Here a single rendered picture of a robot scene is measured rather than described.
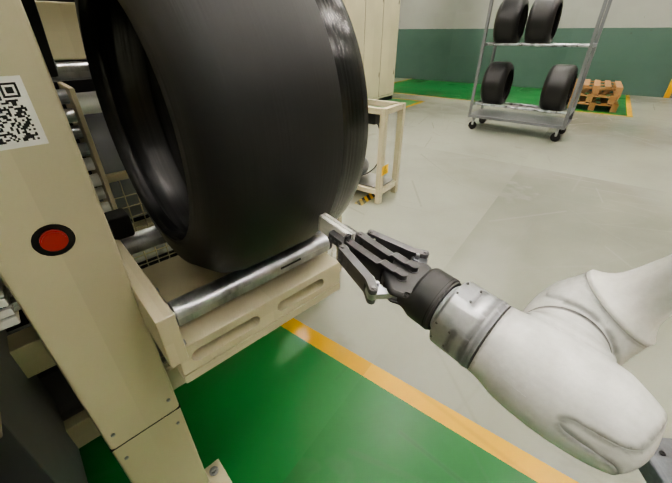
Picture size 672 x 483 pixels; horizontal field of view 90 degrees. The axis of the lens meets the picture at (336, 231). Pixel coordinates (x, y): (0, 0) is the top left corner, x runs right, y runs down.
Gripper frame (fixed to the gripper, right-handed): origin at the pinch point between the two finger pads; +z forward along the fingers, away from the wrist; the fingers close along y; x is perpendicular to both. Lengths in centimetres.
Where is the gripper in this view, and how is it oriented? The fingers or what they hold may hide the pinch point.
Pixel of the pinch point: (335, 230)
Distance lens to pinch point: 53.6
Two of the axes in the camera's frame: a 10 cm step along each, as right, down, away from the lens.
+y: -7.3, 3.5, -5.9
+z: -6.8, -4.8, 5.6
